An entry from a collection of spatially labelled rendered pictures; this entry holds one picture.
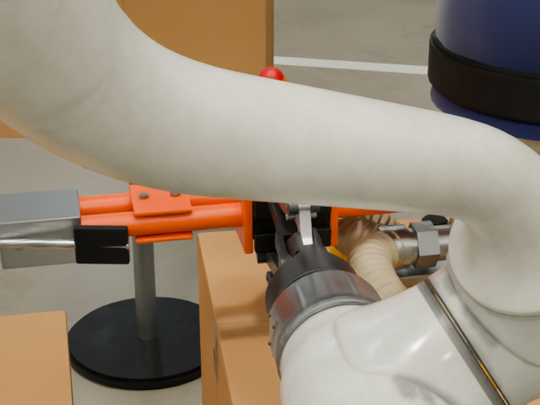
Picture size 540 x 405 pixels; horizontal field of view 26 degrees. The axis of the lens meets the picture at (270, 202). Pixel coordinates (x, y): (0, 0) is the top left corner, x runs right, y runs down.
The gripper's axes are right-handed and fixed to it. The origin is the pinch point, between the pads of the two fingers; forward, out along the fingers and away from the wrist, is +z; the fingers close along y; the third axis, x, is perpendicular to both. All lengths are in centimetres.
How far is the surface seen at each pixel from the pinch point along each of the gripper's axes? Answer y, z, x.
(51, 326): 54, 73, -22
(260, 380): 12.6, -9.1, -2.7
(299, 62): 112, 365, 84
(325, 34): 113, 403, 104
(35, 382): 54, 57, -25
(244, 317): 12.7, 1.9, -2.2
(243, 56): 29, 128, 19
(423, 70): 112, 344, 132
